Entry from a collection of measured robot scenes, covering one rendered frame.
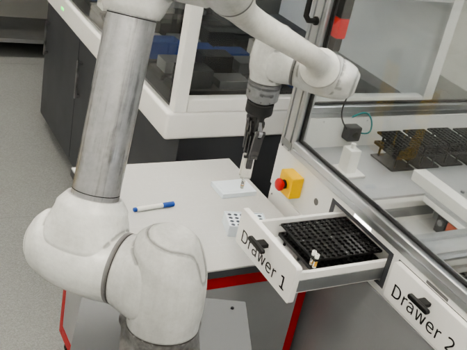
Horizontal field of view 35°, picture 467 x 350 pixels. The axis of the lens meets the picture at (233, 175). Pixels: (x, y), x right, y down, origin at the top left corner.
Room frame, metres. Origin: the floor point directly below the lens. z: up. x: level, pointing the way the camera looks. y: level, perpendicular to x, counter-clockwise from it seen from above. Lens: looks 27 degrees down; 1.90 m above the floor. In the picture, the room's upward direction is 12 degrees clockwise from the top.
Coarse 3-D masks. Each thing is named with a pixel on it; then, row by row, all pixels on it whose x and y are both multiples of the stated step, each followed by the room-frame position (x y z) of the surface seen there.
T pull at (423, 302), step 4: (408, 296) 1.53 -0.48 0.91; (412, 296) 1.52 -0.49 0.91; (412, 300) 1.51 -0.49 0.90; (416, 300) 1.50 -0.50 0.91; (420, 300) 1.51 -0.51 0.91; (424, 300) 1.51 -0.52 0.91; (416, 304) 1.50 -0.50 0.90; (420, 304) 1.49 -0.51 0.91; (424, 304) 1.50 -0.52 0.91; (428, 304) 1.50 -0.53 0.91; (420, 308) 1.48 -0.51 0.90; (424, 308) 1.48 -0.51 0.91; (424, 312) 1.47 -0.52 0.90; (428, 312) 1.47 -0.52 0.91
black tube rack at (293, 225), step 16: (288, 224) 1.76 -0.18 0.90; (304, 224) 1.78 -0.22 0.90; (320, 224) 1.80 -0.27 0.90; (336, 224) 1.82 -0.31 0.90; (352, 224) 1.84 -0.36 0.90; (288, 240) 1.72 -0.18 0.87; (304, 240) 1.69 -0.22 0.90; (320, 240) 1.71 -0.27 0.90; (336, 240) 1.73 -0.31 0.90; (352, 240) 1.75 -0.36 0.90; (368, 240) 1.77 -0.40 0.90; (304, 256) 1.66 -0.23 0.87; (320, 256) 1.63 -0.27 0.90; (336, 256) 1.65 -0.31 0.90; (352, 256) 1.71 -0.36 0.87; (368, 256) 1.73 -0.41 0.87
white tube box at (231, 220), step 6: (228, 216) 1.92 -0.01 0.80; (234, 216) 1.93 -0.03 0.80; (258, 216) 1.96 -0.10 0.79; (264, 216) 1.96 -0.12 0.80; (222, 222) 1.93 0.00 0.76; (228, 222) 1.88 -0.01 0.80; (234, 222) 1.89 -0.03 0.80; (228, 228) 1.87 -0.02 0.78; (234, 228) 1.86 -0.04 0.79; (228, 234) 1.86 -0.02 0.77; (234, 234) 1.87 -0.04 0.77
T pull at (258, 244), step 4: (248, 236) 1.64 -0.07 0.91; (252, 236) 1.64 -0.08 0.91; (252, 240) 1.62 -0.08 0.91; (256, 240) 1.62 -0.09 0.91; (260, 240) 1.63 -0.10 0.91; (264, 240) 1.63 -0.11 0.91; (252, 244) 1.62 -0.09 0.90; (256, 244) 1.60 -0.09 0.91; (260, 244) 1.61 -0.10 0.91; (264, 244) 1.61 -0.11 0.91; (268, 244) 1.62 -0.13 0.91; (256, 248) 1.60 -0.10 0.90; (260, 248) 1.59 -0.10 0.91; (264, 248) 1.61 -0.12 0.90; (260, 252) 1.58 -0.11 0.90; (264, 252) 1.58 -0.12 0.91
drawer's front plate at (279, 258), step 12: (240, 216) 1.75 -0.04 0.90; (252, 216) 1.71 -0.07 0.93; (240, 228) 1.74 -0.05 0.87; (252, 228) 1.69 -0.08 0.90; (264, 228) 1.66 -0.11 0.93; (240, 240) 1.73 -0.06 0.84; (276, 240) 1.62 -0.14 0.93; (276, 252) 1.59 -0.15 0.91; (288, 252) 1.57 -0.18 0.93; (264, 264) 1.62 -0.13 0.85; (276, 264) 1.58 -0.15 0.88; (288, 264) 1.54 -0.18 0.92; (276, 276) 1.57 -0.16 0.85; (288, 276) 1.53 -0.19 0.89; (276, 288) 1.56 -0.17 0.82; (288, 288) 1.52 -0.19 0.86; (288, 300) 1.51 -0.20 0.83
